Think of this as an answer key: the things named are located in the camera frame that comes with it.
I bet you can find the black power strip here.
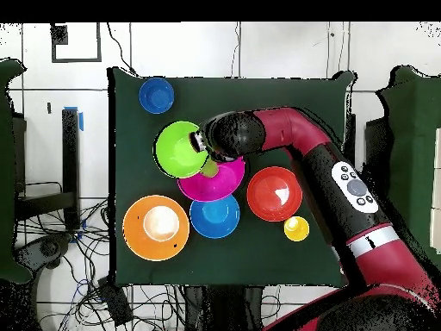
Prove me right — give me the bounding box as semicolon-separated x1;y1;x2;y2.
97;277;134;327

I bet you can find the light blue bowl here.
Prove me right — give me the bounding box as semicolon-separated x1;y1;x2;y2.
189;194;241;240

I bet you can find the red shallow bowl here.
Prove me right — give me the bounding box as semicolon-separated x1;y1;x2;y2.
246;165;303;222

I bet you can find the tangle of floor cables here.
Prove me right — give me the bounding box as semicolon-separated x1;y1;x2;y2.
15;197;183;331

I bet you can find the small dark blue bowl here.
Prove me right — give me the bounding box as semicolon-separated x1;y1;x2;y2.
138;77;176;115

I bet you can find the yellow cup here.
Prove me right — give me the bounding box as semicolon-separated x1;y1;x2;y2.
283;215;310;242

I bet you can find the dark green tablecloth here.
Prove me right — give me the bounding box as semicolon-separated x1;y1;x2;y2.
108;66;356;287

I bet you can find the green-clothed side table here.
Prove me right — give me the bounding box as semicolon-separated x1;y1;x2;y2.
375;65;441;270
0;58;32;284

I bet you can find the green cup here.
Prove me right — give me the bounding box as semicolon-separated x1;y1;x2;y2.
200;157;220;178

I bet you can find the black stand frame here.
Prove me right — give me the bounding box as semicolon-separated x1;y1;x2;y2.
344;113;395;166
13;108;82;230

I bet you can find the light green bowl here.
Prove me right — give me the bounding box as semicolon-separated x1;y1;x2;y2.
154;121;210;179

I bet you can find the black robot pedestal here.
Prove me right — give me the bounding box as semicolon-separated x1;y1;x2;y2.
182;284;266;331

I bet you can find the large pink bowl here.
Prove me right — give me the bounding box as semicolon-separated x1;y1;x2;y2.
177;156;246;203

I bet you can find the large orange bowl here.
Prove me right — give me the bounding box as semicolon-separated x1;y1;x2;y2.
122;194;190;262

